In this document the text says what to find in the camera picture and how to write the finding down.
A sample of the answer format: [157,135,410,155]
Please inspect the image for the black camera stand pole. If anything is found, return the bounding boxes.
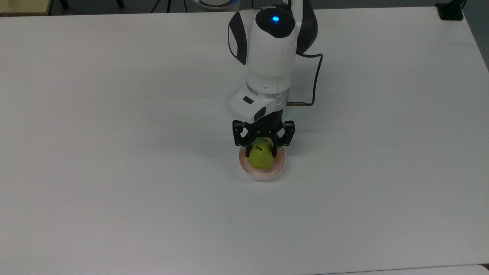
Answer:
[435,0,467,21]

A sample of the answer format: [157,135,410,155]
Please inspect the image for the pink plastic bowl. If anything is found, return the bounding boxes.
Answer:
[239,145,287,181]

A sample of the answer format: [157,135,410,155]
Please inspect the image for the green pear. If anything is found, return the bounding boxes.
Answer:
[247,137,275,171]

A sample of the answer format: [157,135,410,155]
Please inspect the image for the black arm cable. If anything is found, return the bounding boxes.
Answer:
[287,52,324,107]

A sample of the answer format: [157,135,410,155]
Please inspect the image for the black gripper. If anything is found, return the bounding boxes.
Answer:
[232,110,296,158]

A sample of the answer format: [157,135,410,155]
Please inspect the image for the black tripod legs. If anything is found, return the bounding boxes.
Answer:
[151,0,188,14]

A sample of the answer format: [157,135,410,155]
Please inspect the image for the wooden table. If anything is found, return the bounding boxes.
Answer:
[0,0,52,16]

